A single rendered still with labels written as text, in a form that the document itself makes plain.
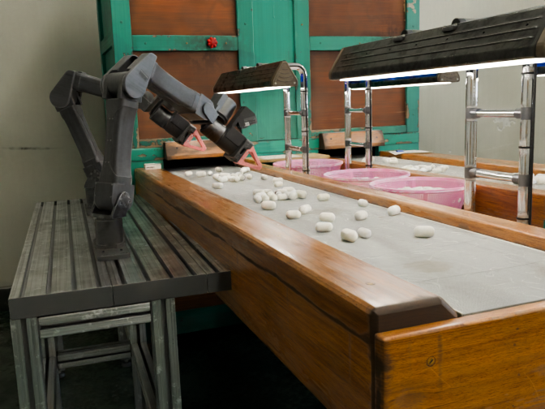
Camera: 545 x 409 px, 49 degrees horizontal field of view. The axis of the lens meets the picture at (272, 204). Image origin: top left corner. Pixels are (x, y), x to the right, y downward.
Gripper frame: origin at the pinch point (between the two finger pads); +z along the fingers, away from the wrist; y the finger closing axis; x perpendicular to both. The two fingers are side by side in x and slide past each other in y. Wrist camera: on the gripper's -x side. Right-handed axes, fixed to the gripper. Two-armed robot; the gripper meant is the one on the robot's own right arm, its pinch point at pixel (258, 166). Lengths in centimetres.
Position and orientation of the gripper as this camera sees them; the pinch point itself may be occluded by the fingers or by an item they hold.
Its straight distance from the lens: 171.0
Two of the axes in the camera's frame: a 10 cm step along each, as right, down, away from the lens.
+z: 7.2, 5.8, 3.8
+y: -3.7, -1.4, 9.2
